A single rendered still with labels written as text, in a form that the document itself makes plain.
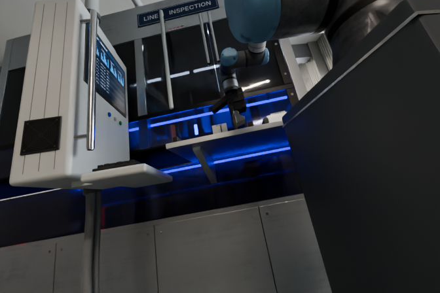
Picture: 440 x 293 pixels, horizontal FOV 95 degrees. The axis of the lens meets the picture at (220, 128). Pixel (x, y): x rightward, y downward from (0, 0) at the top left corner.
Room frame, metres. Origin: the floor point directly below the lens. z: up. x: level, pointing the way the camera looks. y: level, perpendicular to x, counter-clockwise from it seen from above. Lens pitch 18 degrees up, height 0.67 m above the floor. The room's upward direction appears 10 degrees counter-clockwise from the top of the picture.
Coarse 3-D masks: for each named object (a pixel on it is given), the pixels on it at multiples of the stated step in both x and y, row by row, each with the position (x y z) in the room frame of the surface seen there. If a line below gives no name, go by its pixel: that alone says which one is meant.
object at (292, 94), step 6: (276, 42) 1.08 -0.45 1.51; (276, 48) 1.08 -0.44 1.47; (276, 54) 1.08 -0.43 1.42; (282, 54) 1.07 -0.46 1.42; (282, 60) 1.08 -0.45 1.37; (282, 66) 1.08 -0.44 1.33; (282, 72) 1.08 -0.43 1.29; (288, 72) 1.07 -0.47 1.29; (288, 78) 1.08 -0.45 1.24; (288, 90) 1.07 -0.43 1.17; (294, 90) 1.07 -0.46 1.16; (294, 96) 1.07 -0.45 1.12; (294, 102) 1.07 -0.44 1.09
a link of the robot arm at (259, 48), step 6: (264, 42) 0.70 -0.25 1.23; (252, 48) 0.73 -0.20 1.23; (258, 48) 0.73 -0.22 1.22; (264, 48) 0.74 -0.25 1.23; (246, 54) 0.76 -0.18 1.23; (252, 54) 0.76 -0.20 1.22; (258, 54) 0.75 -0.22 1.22; (264, 54) 0.77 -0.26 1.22; (246, 60) 0.78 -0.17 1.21; (252, 60) 0.78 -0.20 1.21; (258, 60) 0.78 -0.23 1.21; (264, 60) 0.79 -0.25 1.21; (246, 66) 0.81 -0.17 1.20
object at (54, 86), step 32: (64, 0) 0.60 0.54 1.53; (32, 32) 0.59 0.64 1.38; (64, 32) 0.60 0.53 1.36; (32, 64) 0.59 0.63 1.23; (64, 64) 0.60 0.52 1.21; (96, 64) 0.73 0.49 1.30; (32, 96) 0.59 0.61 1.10; (64, 96) 0.60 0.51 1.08; (96, 96) 0.75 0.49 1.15; (32, 128) 0.59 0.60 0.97; (64, 128) 0.60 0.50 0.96; (96, 128) 0.75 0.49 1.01; (32, 160) 0.59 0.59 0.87; (64, 160) 0.60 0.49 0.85; (96, 160) 0.75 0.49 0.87; (128, 160) 1.07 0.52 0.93
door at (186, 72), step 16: (176, 32) 1.13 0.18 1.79; (192, 32) 1.12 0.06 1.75; (144, 48) 1.14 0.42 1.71; (160, 48) 1.13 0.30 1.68; (176, 48) 1.13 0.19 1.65; (192, 48) 1.12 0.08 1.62; (208, 48) 1.11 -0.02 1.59; (144, 64) 1.14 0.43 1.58; (160, 64) 1.13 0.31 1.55; (176, 64) 1.13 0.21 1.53; (192, 64) 1.12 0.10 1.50; (160, 80) 1.14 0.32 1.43; (176, 80) 1.13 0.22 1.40; (192, 80) 1.12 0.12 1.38; (208, 80) 1.11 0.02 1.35; (160, 96) 1.14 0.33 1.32; (176, 96) 1.13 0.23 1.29; (192, 96) 1.12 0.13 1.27; (208, 96) 1.12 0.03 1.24
